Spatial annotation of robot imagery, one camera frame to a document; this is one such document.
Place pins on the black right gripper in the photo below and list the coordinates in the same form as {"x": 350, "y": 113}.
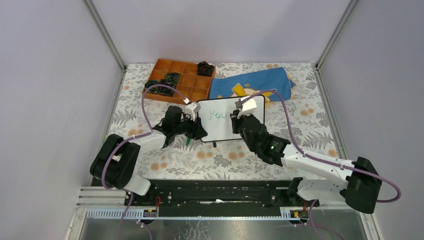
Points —
{"x": 235, "y": 121}

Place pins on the right aluminium frame post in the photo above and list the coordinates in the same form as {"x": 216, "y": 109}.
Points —
{"x": 337, "y": 31}

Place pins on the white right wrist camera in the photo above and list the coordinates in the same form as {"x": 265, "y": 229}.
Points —
{"x": 245, "y": 105}

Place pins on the wooden compartment tray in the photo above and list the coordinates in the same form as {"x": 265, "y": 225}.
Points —
{"x": 171, "y": 80}

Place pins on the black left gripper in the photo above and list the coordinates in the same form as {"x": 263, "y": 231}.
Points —
{"x": 197, "y": 131}

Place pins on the floral tablecloth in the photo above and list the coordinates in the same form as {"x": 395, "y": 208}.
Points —
{"x": 304, "y": 115}

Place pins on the aluminium frame post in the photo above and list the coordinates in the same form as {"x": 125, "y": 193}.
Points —
{"x": 337, "y": 31}
{"x": 97, "y": 19}

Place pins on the blue cartoon cloth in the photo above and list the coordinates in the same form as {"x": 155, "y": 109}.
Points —
{"x": 275, "y": 79}

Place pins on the black framed whiteboard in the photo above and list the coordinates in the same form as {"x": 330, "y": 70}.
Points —
{"x": 216, "y": 120}

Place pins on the left aluminium frame post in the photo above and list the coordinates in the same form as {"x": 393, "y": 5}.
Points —
{"x": 97, "y": 19}

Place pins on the slotted cable duct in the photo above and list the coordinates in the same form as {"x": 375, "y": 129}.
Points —
{"x": 114, "y": 204}

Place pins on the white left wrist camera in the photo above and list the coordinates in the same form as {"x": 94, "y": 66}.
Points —
{"x": 191, "y": 109}

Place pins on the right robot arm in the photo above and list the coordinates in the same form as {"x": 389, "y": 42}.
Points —
{"x": 354, "y": 182}

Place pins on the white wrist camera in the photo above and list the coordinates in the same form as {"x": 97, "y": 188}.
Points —
{"x": 191, "y": 109}
{"x": 245, "y": 105}

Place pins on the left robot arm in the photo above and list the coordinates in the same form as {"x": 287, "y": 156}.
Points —
{"x": 115, "y": 162}

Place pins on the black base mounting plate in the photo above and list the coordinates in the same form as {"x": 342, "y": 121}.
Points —
{"x": 274, "y": 193}

